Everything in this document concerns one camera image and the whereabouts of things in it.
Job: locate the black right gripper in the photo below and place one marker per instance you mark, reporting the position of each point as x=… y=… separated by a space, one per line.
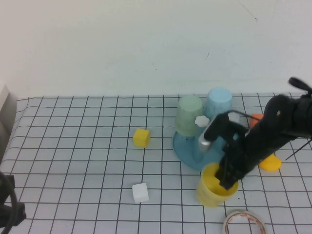
x=235 y=156

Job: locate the yellow plastic cup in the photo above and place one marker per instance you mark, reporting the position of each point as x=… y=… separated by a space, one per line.
x=207 y=195

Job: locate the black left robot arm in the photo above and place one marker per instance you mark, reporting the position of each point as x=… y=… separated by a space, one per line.
x=14 y=212

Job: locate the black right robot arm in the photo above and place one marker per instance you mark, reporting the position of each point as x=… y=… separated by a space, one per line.
x=280 y=131

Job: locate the blue cup stand, flower pegs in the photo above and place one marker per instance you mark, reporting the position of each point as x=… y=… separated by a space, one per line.
x=185 y=151

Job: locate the pale green plastic cup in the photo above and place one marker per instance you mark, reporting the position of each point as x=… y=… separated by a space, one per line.
x=187 y=114

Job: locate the light blue plastic cup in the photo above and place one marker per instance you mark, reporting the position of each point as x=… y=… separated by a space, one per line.
x=218 y=100

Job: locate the roll of clear tape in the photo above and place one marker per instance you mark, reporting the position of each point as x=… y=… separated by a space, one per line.
x=228 y=220

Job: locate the yellow rubber duck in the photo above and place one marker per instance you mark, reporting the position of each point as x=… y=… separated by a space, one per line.
x=271 y=165

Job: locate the orange cube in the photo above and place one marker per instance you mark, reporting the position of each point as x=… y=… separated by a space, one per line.
x=257 y=117

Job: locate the white cube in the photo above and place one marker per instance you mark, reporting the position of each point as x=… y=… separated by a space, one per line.
x=140 y=193

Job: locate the yellow cube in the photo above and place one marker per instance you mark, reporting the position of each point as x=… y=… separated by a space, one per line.
x=141 y=138

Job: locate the grid-patterned white tablecloth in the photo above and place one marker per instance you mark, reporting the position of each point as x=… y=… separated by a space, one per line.
x=73 y=170

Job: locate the white furniture panel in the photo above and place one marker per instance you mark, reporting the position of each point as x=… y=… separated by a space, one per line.
x=5 y=97

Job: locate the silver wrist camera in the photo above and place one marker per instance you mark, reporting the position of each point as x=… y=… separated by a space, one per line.
x=204 y=143

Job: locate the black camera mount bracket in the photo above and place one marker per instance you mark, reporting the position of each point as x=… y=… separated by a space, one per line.
x=219 y=126

